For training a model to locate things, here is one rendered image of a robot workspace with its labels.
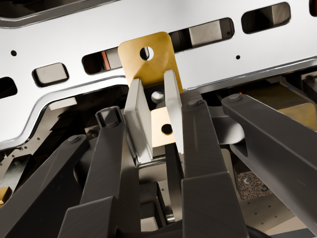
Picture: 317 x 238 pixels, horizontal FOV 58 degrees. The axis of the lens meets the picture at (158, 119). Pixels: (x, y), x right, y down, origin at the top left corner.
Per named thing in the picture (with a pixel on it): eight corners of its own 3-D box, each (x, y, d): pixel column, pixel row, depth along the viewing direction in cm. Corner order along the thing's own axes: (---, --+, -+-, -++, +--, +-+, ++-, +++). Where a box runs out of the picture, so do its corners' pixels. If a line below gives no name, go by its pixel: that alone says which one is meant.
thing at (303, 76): (262, 46, 74) (325, 68, 47) (263, 57, 75) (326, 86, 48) (247, 49, 74) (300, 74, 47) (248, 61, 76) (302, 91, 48)
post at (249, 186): (215, 90, 78) (271, 166, 41) (218, 106, 80) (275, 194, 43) (197, 94, 79) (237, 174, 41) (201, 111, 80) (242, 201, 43)
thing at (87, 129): (121, 82, 77) (104, 123, 50) (125, 92, 78) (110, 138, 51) (107, 85, 77) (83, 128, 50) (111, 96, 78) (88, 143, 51)
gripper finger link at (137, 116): (153, 161, 15) (139, 165, 15) (151, 115, 22) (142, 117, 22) (137, 109, 14) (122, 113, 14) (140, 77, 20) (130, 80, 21)
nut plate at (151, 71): (194, 135, 23) (196, 142, 22) (148, 147, 23) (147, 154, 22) (168, 29, 20) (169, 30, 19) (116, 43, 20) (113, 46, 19)
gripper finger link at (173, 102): (164, 102, 14) (179, 98, 14) (163, 71, 20) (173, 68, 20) (179, 155, 15) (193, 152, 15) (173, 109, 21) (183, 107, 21)
